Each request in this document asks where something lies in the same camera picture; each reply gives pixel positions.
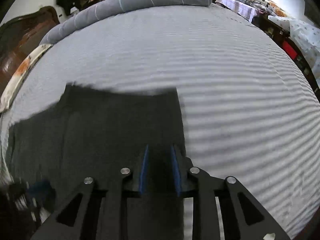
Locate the floral pillow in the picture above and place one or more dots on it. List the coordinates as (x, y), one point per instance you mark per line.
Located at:
(22, 71)

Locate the dark wooden headboard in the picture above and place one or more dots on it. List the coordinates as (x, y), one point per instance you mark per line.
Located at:
(25, 36)

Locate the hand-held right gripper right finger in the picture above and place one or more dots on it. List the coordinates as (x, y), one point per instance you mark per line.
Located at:
(176, 176)

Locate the white dotted cloth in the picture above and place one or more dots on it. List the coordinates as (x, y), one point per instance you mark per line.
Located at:
(307, 37)

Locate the grey white striped bed sheet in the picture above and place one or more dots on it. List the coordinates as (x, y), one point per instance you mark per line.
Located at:
(225, 105)

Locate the red box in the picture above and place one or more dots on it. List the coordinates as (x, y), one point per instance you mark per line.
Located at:
(290, 50)

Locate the black denim pants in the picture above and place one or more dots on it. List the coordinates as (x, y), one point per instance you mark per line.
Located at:
(100, 130)

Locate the floral blanket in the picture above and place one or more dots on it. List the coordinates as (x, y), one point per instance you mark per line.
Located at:
(262, 2)

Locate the white checked cloth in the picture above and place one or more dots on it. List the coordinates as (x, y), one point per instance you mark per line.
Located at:
(240, 7)

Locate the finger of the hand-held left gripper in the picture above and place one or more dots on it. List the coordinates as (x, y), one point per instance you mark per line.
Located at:
(40, 189)

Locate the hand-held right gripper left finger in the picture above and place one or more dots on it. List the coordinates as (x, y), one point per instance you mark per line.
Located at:
(143, 173)

